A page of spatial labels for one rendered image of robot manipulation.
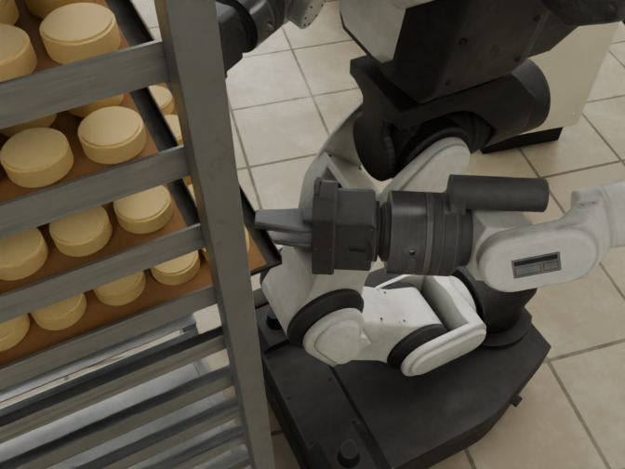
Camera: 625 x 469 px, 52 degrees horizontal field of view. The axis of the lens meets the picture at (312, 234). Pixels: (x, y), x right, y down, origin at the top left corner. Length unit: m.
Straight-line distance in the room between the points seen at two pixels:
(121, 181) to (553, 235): 0.39
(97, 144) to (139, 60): 0.10
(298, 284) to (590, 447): 0.93
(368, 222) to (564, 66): 1.51
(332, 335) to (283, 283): 0.12
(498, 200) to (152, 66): 0.37
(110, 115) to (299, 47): 2.12
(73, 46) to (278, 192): 1.62
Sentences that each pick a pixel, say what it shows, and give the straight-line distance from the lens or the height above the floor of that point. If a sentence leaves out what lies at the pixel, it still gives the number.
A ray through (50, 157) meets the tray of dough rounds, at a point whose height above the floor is 1.15.
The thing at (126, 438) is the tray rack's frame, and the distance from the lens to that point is 1.49.
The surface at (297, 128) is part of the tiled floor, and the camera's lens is 2.25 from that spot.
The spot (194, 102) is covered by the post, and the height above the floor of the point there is 1.22.
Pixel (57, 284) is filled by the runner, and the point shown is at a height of 1.06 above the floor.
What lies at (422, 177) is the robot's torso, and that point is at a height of 0.87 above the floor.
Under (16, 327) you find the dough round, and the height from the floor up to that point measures 0.97.
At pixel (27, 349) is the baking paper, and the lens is 0.66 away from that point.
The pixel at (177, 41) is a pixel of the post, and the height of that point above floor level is 1.26.
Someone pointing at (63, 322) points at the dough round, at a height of 0.97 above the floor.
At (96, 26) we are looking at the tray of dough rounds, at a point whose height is 1.24.
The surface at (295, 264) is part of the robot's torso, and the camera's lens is 1.04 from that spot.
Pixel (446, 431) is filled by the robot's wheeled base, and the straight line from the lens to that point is 1.45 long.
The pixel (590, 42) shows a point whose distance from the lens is 2.08.
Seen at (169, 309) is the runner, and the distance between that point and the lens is 0.63.
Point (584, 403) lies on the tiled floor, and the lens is 1.76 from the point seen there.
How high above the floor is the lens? 1.48
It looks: 51 degrees down
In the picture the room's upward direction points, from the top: straight up
